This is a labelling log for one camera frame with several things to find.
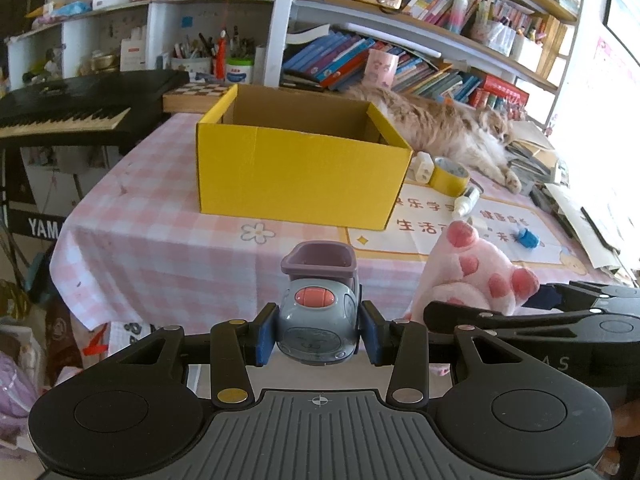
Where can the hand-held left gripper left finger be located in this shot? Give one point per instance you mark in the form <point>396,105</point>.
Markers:
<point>266,335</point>

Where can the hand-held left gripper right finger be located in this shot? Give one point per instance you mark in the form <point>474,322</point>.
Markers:
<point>371,335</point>

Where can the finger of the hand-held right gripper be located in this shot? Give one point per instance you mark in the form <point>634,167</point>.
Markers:
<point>575,292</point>
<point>500,322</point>

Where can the grey toy car purple bin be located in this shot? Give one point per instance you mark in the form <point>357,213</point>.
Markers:
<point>316,332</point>

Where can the pink plush paw toy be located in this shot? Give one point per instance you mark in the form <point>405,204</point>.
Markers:
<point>475,270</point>

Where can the small blue toy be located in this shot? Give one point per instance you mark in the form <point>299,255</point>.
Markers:
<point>527,239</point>

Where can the white bottle blue label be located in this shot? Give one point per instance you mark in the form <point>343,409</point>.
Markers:
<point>465,204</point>

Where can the yellow tape roll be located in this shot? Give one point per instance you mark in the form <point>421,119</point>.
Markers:
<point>452,180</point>

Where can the yellow cardboard box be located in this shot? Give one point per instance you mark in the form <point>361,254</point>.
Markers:
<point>300,180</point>

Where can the pile of papers and books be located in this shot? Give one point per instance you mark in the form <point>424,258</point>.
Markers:
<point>585,200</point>

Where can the red white plastic bag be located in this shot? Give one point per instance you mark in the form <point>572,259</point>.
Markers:
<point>120,335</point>

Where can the fluffy orange white cat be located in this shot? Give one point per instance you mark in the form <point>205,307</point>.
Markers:
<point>440,125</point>

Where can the red thick book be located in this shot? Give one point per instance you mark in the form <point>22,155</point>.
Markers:
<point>500,91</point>

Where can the white storage box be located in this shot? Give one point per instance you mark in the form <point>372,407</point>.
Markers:
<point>526,52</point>

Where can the wooden chessboard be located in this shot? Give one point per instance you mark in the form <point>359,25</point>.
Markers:
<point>200,92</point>

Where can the white can green lid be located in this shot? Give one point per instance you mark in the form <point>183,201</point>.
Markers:
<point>239,71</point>

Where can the black digital piano cabinet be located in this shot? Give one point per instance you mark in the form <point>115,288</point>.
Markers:
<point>30,210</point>

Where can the white plastic bag of pens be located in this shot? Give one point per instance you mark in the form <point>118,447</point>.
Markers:
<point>492,35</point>

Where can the red tassel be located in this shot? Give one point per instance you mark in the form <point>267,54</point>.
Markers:
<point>220,60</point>

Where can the white pen holder with pens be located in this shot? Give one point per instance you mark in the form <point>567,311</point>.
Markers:
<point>191,66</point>

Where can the pink blue gradient bottle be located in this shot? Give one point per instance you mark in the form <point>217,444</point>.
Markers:
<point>459,10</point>

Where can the black electronic keyboard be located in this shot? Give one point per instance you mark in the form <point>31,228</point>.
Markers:
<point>75,95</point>

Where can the white box red label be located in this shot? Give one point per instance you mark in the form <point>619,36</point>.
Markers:
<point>134,52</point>

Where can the brass bowl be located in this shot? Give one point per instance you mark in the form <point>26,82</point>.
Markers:
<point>105,62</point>

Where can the white bookshelf frame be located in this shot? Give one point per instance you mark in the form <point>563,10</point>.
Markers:
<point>280,10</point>

